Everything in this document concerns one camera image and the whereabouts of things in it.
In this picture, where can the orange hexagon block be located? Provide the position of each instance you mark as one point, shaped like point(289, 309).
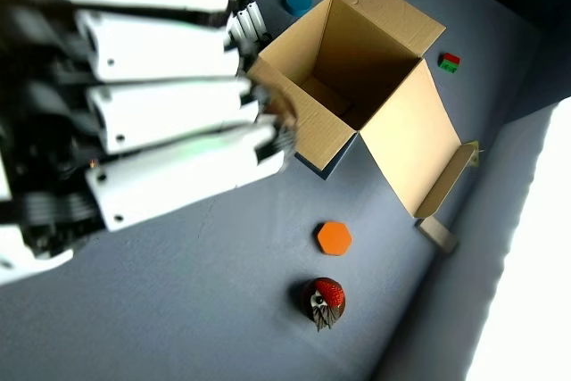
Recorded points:
point(334, 238)

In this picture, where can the small pale yellow block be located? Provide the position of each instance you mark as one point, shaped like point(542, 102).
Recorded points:
point(475, 152)

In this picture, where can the red and green block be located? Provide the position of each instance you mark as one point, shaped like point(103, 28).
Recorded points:
point(449, 62)

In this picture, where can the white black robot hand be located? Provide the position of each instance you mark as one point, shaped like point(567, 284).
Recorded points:
point(156, 109)
point(250, 19)

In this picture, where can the blue round block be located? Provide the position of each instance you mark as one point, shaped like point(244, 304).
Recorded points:
point(298, 2)

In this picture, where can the toy strawberry chocolate cake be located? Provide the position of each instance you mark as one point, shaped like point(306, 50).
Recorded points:
point(325, 303)

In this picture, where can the open brown cardboard box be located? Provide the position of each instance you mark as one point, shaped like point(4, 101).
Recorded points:
point(357, 82)

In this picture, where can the beige wooden rectangular block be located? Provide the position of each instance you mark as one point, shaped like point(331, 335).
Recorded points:
point(438, 234)

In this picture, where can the grey table cloth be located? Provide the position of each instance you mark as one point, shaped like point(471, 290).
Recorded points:
point(214, 300)

